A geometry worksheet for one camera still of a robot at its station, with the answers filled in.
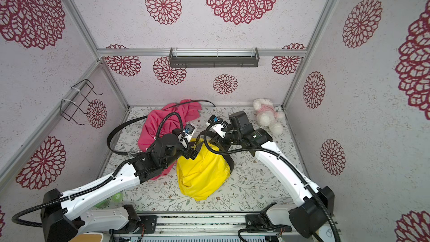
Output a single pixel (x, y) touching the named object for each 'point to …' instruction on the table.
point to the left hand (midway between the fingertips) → (193, 137)
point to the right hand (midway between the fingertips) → (214, 134)
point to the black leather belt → (113, 128)
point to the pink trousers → (169, 120)
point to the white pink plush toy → (266, 115)
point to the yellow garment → (200, 177)
